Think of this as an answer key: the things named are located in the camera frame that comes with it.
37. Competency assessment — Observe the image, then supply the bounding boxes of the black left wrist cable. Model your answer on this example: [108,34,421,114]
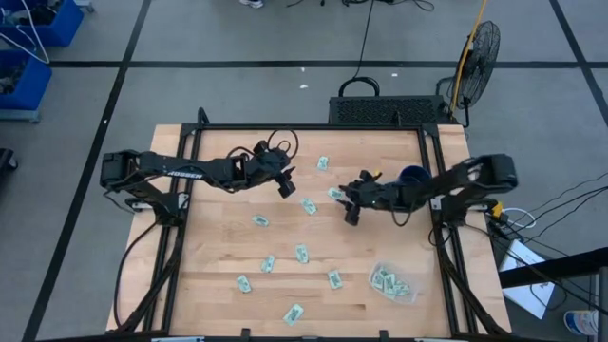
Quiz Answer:
[266,128,300,161]

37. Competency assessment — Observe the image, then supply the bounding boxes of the dark blue mug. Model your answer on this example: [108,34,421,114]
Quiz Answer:
[397,164,433,186]

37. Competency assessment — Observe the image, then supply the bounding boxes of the black floor fan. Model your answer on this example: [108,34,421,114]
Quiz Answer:
[436,20,503,129]

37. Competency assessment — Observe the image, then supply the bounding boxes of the thin white cable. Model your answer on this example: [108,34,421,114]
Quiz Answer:
[0,0,51,66]

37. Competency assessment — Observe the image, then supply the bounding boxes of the grey shelf base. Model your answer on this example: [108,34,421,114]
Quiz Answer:
[0,108,42,124]

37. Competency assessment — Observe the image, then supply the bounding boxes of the black looped floor cable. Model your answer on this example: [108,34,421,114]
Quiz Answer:
[337,0,381,99]

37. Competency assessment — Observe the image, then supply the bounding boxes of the white paper booklet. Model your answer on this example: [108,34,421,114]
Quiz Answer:
[498,238,557,320]

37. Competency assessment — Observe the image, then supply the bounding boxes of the black left base cable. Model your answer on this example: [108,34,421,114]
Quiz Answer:
[112,220,162,330]

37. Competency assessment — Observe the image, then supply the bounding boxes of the black object at floor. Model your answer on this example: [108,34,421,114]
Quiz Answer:
[0,147,19,172]

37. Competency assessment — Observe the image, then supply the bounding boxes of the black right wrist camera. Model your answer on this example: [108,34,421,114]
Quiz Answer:
[343,203,363,227]

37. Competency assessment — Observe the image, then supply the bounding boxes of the black beam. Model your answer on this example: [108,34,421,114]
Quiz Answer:
[498,246,608,289]

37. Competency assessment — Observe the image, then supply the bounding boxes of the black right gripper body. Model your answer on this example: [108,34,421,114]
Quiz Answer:
[351,181,398,212]

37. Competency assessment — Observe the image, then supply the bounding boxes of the black power cable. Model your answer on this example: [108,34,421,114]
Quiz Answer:
[522,172,608,216]

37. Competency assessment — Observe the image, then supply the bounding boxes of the blue storage bin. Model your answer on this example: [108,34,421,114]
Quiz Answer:
[0,49,53,113]
[0,0,85,48]

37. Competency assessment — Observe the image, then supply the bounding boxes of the black tangled floor cables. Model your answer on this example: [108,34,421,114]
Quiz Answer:
[341,0,436,12]

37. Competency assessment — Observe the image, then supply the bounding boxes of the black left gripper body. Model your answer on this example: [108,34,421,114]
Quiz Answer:
[245,141,293,187]

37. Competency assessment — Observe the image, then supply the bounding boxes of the white coiled cable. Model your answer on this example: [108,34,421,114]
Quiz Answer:
[502,207,538,230]

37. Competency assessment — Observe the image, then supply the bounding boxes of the black perforated computer case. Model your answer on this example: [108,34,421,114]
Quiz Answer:
[328,94,453,127]

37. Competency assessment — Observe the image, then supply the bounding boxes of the grey metal post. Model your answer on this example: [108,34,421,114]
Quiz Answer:
[596,265,608,342]

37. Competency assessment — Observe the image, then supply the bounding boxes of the clear plastic bag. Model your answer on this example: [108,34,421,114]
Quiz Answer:
[368,259,426,306]

